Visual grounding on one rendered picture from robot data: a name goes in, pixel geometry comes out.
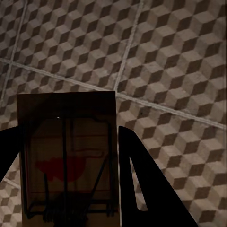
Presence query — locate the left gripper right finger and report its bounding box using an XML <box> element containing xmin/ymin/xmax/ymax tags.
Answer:
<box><xmin>119</xmin><ymin>126</ymin><xmax>198</xmax><ymax>227</ymax></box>

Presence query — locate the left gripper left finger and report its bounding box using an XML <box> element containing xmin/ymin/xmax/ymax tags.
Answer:
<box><xmin>0</xmin><ymin>126</ymin><xmax>21</xmax><ymax>182</ymax></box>

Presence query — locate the mousetrap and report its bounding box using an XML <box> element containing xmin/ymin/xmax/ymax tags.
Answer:
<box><xmin>17</xmin><ymin>91</ymin><xmax>120</xmax><ymax>227</ymax></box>

